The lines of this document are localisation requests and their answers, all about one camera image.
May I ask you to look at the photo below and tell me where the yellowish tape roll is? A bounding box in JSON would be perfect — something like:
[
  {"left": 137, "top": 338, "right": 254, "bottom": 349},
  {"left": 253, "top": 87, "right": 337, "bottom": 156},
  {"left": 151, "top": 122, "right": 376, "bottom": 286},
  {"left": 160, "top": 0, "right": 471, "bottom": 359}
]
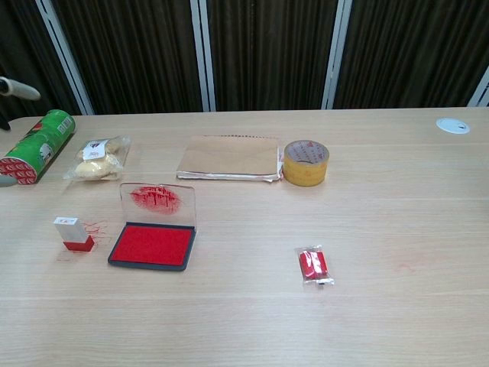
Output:
[{"left": 283, "top": 139, "right": 331, "bottom": 188}]

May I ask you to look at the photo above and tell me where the bagged cookies clear wrapper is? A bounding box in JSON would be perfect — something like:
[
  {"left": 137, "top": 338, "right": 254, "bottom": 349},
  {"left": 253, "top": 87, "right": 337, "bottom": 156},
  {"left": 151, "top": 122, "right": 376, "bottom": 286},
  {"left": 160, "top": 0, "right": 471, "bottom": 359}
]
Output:
[{"left": 63, "top": 135, "right": 132, "bottom": 182}]

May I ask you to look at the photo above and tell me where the green snack can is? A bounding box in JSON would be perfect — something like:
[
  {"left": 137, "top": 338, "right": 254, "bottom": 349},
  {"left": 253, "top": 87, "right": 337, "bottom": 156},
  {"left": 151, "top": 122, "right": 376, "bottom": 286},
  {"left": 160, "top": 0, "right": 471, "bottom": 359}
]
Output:
[{"left": 0, "top": 109, "right": 77, "bottom": 187}]

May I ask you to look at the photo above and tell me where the white partition frame post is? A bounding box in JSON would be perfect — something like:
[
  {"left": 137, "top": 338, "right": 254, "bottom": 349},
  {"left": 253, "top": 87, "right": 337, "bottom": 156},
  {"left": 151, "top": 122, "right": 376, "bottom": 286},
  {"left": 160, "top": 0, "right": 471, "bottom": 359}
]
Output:
[
  {"left": 40, "top": 0, "right": 96, "bottom": 116},
  {"left": 321, "top": 0, "right": 354, "bottom": 111},
  {"left": 197, "top": 0, "right": 218, "bottom": 113},
  {"left": 467, "top": 67, "right": 489, "bottom": 109}
]

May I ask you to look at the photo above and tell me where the red candy packet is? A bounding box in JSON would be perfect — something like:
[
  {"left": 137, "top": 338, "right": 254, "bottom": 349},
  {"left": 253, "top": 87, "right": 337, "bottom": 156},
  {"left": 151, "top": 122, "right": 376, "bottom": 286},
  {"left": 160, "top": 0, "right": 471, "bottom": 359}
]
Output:
[{"left": 293, "top": 245, "right": 336, "bottom": 291}]

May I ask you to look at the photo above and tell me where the white cable grommet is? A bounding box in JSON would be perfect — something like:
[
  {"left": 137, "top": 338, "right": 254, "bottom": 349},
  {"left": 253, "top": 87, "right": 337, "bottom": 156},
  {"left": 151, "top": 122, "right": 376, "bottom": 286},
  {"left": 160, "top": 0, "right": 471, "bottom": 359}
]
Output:
[{"left": 436, "top": 117, "right": 471, "bottom": 135}]

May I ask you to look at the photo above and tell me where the black pleated curtain panel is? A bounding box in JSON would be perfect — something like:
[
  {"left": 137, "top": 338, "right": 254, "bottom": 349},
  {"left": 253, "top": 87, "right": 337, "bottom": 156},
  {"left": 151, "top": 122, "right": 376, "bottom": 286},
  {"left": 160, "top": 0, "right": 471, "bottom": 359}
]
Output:
[
  {"left": 51, "top": 0, "right": 213, "bottom": 115},
  {"left": 0, "top": 0, "right": 83, "bottom": 117},
  {"left": 206, "top": 0, "right": 342, "bottom": 113},
  {"left": 333, "top": 0, "right": 489, "bottom": 110}
]

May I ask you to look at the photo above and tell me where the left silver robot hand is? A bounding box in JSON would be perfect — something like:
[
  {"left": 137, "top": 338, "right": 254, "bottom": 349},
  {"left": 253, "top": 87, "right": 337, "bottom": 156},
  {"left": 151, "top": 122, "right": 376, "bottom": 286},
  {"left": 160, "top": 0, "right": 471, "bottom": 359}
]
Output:
[{"left": 0, "top": 75, "right": 42, "bottom": 189}]

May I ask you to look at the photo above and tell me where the small red stamp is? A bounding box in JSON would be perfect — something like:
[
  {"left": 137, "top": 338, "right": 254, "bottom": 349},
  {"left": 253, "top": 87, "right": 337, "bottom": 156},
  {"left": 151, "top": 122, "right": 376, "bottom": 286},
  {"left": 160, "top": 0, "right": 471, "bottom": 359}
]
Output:
[{"left": 53, "top": 216, "right": 96, "bottom": 254}]

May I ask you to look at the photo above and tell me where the brown spiral notebook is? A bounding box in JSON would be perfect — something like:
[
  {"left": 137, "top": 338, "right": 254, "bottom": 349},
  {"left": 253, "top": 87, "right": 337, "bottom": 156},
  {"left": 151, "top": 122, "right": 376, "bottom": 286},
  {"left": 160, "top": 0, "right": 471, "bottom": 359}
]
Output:
[{"left": 176, "top": 134, "right": 285, "bottom": 184}]

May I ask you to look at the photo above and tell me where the red ink pad clear lid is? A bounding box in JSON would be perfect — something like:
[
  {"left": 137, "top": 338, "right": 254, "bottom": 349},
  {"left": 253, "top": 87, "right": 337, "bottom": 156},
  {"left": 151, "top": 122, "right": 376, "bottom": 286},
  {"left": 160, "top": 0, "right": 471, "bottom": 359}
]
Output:
[{"left": 107, "top": 182, "right": 199, "bottom": 273}]

